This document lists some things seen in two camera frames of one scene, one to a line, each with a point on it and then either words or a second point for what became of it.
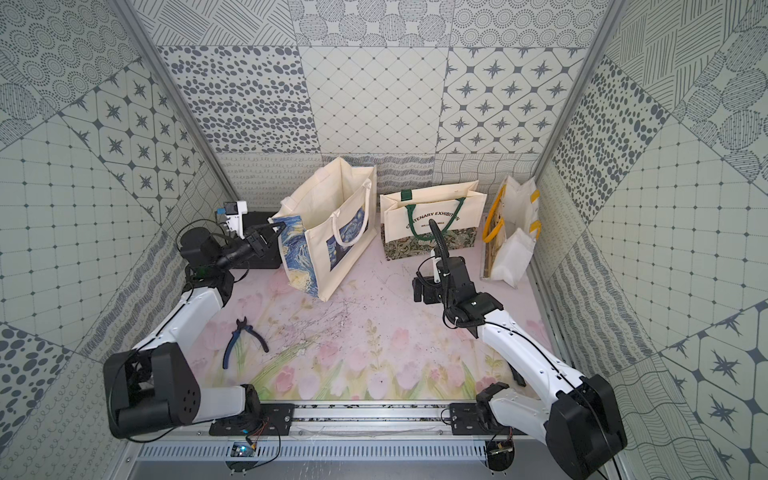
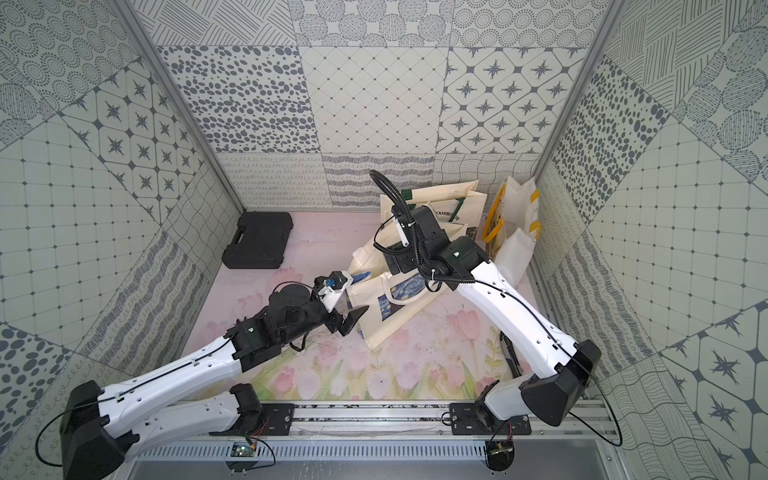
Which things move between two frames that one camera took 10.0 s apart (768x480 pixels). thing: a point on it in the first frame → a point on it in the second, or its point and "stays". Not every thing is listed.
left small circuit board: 242,449 stays
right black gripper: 428,283 → 398,251
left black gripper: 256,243 → 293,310
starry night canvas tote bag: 327,213 → 386,302
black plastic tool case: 272,259 stays
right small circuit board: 500,454 stays
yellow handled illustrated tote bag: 511,231 stays
